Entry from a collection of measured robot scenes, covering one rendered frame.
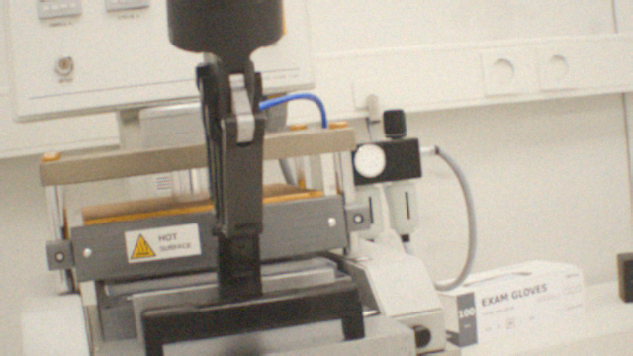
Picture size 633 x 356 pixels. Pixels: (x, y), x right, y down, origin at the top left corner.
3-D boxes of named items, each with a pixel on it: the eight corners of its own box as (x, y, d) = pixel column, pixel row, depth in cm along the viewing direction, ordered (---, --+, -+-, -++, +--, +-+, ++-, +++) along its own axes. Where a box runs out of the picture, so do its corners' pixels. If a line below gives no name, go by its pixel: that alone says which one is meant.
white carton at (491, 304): (412, 335, 142) (407, 286, 142) (536, 305, 152) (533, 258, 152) (459, 348, 131) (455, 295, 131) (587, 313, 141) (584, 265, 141)
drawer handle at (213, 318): (145, 364, 66) (137, 307, 66) (358, 333, 70) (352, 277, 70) (148, 371, 65) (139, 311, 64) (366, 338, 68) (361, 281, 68)
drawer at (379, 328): (92, 343, 93) (80, 263, 92) (316, 313, 98) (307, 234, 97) (106, 431, 64) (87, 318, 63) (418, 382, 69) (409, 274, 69)
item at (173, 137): (54, 242, 104) (41, 122, 103) (334, 208, 111) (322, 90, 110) (51, 272, 80) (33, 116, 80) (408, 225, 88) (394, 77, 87)
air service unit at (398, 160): (316, 252, 111) (302, 118, 110) (439, 234, 115) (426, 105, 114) (328, 257, 106) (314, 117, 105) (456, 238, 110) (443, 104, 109)
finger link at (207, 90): (258, 67, 65) (263, 73, 64) (266, 225, 69) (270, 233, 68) (198, 74, 64) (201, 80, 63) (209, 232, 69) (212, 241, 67)
